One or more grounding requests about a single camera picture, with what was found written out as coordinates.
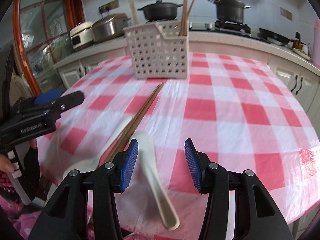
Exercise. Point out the stainless steel rice cooker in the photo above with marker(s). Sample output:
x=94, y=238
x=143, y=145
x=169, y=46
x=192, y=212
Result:
x=109, y=27

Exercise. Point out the pink checkered tablecloth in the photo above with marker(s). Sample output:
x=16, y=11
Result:
x=233, y=109

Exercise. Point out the person's left hand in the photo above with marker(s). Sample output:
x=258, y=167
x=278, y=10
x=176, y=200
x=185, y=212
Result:
x=6, y=165

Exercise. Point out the gold wall switch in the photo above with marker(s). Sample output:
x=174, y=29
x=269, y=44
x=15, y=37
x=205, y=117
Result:
x=285, y=13

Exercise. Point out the black stock pot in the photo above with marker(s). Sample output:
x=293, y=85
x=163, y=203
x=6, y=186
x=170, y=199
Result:
x=230, y=10

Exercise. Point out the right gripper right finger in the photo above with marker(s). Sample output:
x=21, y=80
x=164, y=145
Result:
x=256, y=214

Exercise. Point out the white small oven appliance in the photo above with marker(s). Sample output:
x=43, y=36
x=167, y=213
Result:
x=81, y=36

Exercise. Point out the black gas cooktop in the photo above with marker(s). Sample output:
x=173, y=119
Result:
x=227, y=28

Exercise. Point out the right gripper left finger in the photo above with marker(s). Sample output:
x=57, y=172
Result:
x=65, y=215

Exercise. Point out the black frying pan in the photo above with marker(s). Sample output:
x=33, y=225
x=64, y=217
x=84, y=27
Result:
x=273, y=37

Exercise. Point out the plate with cups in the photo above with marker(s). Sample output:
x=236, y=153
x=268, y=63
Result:
x=300, y=48

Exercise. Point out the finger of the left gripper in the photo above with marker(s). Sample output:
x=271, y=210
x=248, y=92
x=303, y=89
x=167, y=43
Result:
x=67, y=102
x=47, y=97

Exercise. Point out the gold wall socket panel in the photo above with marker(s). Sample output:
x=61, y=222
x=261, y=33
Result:
x=108, y=6

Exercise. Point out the brown wooden chopstick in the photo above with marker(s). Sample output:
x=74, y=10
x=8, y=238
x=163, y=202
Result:
x=190, y=8
x=133, y=12
x=184, y=18
x=136, y=122
x=140, y=119

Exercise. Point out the black casserole pot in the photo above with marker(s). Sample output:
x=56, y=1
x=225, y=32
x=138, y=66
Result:
x=160, y=11

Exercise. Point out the white perforated utensil basket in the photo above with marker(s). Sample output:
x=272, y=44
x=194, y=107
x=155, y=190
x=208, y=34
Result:
x=157, y=50

